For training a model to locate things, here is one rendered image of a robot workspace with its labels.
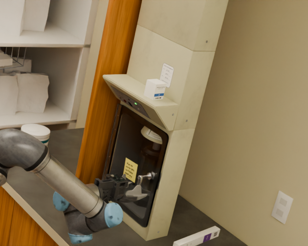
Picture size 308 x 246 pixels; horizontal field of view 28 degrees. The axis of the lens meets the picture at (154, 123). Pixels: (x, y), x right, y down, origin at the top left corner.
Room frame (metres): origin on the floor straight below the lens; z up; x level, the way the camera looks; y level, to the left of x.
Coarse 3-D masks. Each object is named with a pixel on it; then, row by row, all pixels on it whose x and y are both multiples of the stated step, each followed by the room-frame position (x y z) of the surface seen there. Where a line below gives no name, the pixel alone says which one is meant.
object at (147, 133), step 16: (128, 112) 2.23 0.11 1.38; (128, 128) 2.22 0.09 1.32; (144, 128) 2.15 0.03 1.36; (128, 144) 2.20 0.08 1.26; (144, 144) 2.14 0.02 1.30; (160, 144) 2.08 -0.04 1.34; (112, 160) 2.26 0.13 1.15; (144, 160) 2.13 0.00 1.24; (160, 160) 2.07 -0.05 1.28; (144, 192) 2.10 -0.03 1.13; (128, 208) 2.14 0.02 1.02; (144, 208) 2.08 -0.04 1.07; (144, 224) 2.07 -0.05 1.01
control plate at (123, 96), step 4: (112, 88) 2.21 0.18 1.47; (116, 92) 2.21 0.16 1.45; (120, 92) 2.16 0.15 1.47; (120, 96) 2.20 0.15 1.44; (124, 96) 2.16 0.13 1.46; (128, 100) 2.16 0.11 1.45; (132, 100) 2.11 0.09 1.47; (128, 104) 2.20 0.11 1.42; (132, 104) 2.15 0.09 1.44; (140, 104) 2.07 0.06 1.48; (136, 108) 2.15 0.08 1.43; (140, 108) 2.11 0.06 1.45; (140, 112) 2.15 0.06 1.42; (144, 112) 2.11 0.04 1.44; (148, 116) 2.10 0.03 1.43
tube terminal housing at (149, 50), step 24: (144, 48) 2.24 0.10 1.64; (168, 48) 2.15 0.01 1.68; (144, 72) 2.22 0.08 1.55; (192, 72) 2.08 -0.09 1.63; (168, 96) 2.11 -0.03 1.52; (192, 96) 2.10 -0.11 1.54; (192, 120) 2.12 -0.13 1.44; (168, 144) 2.07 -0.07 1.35; (168, 168) 2.08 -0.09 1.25; (168, 192) 2.10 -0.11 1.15; (168, 216) 2.12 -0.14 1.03
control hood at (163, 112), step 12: (108, 84) 2.22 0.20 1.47; (120, 84) 2.14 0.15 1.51; (132, 84) 2.17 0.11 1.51; (132, 96) 2.08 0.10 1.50; (144, 96) 2.07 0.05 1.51; (144, 108) 2.07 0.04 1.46; (156, 108) 1.99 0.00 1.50; (168, 108) 2.03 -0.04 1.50; (156, 120) 2.06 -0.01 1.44; (168, 120) 2.04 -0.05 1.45
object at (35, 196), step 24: (48, 144) 2.73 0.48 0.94; (72, 144) 2.80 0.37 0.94; (72, 168) 2.53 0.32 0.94; (24, 192) 2.22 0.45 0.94; (48, 192) 2.26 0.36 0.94; (48, 216) 2.08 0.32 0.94; (192, 216) 2.35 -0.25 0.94; (96, 240) 1.99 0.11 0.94; (120, 240) 2.03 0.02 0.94; (144, 240) 2.07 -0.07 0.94; (168, 240) 2.11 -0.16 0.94; (216, 240) 2.19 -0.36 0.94; (240, 240) 2.24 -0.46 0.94
